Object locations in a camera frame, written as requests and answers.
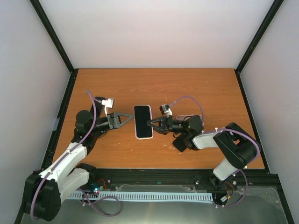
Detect black aluminium frame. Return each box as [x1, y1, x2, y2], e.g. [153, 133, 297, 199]
[14, 0, 299, 224]

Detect black phone case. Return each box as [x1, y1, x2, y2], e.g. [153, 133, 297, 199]
[172, 135, 187, 152]

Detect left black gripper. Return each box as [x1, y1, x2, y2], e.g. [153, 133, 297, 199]
[89, 112, 133, 133]

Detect right connector wires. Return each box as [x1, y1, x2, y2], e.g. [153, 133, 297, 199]
[219, 184, 236, 203]

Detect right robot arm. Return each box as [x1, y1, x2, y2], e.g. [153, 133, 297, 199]
[147, 115, 260, 181]

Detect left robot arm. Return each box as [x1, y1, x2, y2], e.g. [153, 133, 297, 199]
[22, 110, 133, 221]

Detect black phone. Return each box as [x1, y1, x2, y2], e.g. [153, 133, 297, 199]
[134, 105, 153, 139]
[94, 97, 106, 117]

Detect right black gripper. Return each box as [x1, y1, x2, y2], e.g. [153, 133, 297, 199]
[146, 115, 189, 135]

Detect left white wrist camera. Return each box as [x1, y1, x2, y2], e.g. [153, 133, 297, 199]
[101, 98, 114, 116]

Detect clear white phone case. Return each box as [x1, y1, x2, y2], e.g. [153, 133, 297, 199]
[133, 105, 154, 140]

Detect left controller board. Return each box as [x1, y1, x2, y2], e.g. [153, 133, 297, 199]
[90, 179, 106, 193]

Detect light blue cable duct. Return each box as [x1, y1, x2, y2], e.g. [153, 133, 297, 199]
[67, 189, 214, 202]

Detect clear pink phone case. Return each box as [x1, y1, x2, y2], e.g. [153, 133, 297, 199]
[176, 115, 204, 128]

